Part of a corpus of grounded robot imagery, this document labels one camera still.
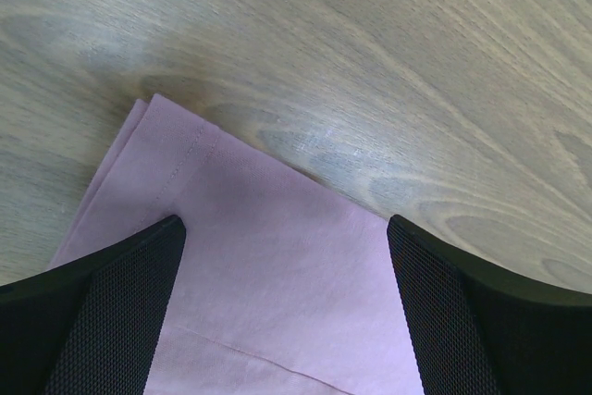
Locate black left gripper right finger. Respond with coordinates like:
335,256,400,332
388,215,591,394

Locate dusty pink graphic t-shirt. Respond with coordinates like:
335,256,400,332
51,95,423,394

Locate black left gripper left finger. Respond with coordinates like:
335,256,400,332
1,216,185,394

